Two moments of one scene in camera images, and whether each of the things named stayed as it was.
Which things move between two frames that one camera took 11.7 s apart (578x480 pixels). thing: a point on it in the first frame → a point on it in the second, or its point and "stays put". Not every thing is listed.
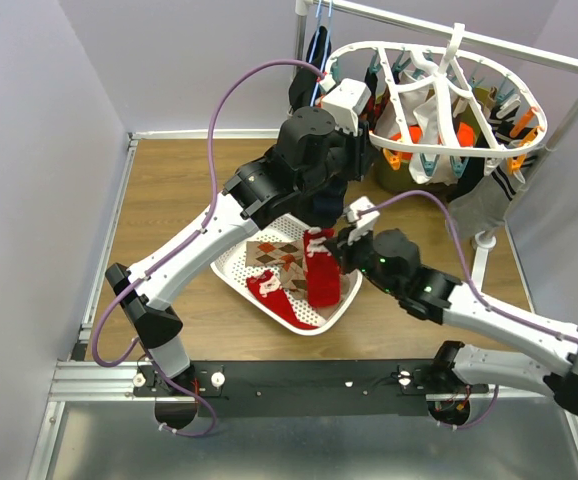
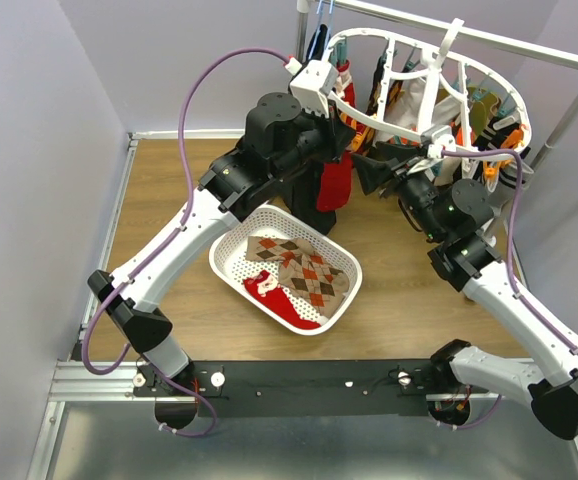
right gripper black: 342,250 → 372,173
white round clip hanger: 454,49 → 426,91
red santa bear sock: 266,289 stays put
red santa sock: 323,276 → 335,184
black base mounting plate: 308,389 stays put
